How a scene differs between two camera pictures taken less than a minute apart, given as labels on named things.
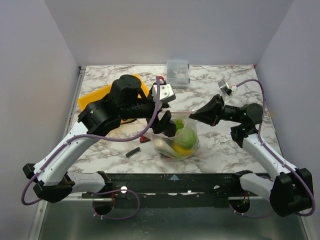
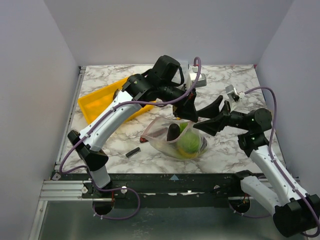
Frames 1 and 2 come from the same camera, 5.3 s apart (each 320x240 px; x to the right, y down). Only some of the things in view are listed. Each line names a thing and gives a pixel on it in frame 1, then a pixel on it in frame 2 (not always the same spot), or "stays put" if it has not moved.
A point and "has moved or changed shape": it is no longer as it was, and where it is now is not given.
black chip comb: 133,152 stays put
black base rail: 170,189 stays put
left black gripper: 165,123 to 185,109
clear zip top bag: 185,143 has moved or changed shape
